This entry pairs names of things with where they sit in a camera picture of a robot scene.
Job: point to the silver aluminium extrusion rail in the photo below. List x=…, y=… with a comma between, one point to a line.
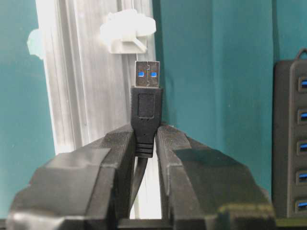
x=88, y=88

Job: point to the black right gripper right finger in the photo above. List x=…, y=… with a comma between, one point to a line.
x=204, y=189

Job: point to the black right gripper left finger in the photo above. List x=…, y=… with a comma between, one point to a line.
x=87, y=189

